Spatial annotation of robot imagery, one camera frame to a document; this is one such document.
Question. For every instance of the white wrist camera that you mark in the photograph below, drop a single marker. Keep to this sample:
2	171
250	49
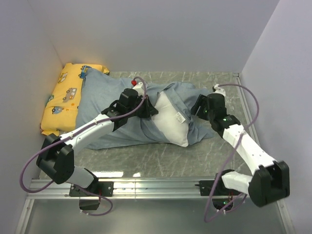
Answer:
138	86
219	90

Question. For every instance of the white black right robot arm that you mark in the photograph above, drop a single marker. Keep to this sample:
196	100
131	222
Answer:
269	180

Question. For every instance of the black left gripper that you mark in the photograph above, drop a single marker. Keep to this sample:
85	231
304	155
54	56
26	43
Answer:
149	110

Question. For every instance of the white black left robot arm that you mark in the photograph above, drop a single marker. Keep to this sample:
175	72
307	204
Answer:
57	156

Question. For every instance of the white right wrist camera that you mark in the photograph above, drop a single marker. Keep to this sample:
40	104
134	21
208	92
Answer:
219	90

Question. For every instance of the white pillow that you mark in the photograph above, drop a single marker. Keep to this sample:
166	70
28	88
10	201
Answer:
170	122

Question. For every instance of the yellow car-print pillow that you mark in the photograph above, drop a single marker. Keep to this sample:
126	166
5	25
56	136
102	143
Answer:
62	107

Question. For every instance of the aluminium mounting rail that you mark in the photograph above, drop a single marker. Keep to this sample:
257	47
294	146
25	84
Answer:
148	206

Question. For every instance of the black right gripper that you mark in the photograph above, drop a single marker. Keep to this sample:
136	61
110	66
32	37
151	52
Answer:
202	101

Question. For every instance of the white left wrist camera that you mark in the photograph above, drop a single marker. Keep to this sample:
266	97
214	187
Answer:
138	86

